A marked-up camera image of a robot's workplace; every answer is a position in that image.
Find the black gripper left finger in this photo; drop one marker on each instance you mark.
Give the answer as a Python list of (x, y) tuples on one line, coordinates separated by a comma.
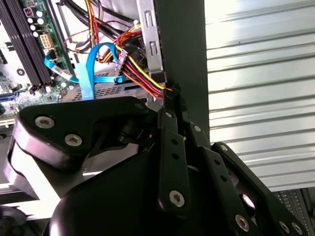
[(73, 115)]

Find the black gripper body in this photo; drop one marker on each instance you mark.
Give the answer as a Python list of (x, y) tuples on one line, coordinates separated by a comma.
[(110, 209)]

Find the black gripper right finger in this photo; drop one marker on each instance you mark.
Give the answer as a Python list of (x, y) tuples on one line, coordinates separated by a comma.
[(216, 172)]

